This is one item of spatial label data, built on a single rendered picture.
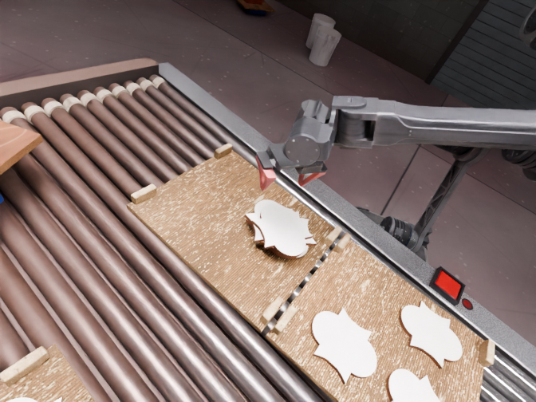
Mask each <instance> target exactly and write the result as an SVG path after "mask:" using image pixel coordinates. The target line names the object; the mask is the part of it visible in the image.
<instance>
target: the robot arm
mask: <svg viewBox="0 0 536 402"><path fill-rule="evenodd" d="M378 99H379V98H378V97H353V96H334V97H333V103H332V112H331V111H330V110H329V107H327V106H325V105H323V104H322V103H321V100H318V101H315V100H310V99H308V100H304V101H303V102H302V103H301V107H300V108H299V111H298V114H297V116H296V119H295V121H294V124H293V126H292V128H291V130H290V134H289V135H288V138H287V140H286V142H285V143H281V144H269V145H268V146H267V149H266V151H261V152H257V154H256V156H255V158H256V161H257V165H258V170H259V178H260V188H261V189H262V191H265V190H266V189H267V188H268V187H269V186H270V185H271V184H272V183H273V182H274V181H275V180H276V178H277V176H276V175H275V174H274V171H273V169H272V168H273V165H272V163H271V162H270V160H272V159H274V160H275V162H276V163H275V166H276V168H277V169H278V170H279V171H281V170H282V169H285V168H295V169H296V170H297V172H298V174H299V178H298V184H299V186H300V187H302V186H304V185H305V184H307V183H308V182H310V181H312V180H314V179H316V178H318V177H320V176H322V175H324V174H325V173H326V172H327V170H328V168H327V167H326V166H325V164H324V162H323V161H326V160H327V159H328V158H329V154H330V151H331V148H333V146H338V147H340V149H352V150H353V149H358V148H371V149H372V146H373V145H380V146H390V145H393V144H437V145H450V146H463V147H475V148H500V149H513V150H526V151H536V110H523V109H500V108H453V107H429V106H417V105H410V104H403V103H399V102H396V101H394V100H378ZM337 110H338V115H337ZM372 120H374V121H375V122H374V124H371V122H372ZM328 123H329V124H328ZM336 130H337V133H336ZM311 173H313V174H312V175H310V176H308V177H307V178H305V179H304V180H303V178H304V175H305V174H311ZM264 177H265V180H264Z"/></svg>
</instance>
